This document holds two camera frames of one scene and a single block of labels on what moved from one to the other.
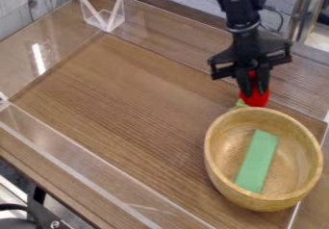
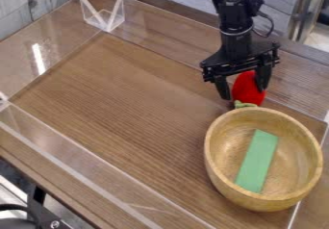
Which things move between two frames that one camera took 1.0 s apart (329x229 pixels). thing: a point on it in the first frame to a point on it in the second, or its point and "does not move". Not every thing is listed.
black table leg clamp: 40,215 does not move
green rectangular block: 257,161 does not move
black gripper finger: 263,73 does not move
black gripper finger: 245,81 to 222,87
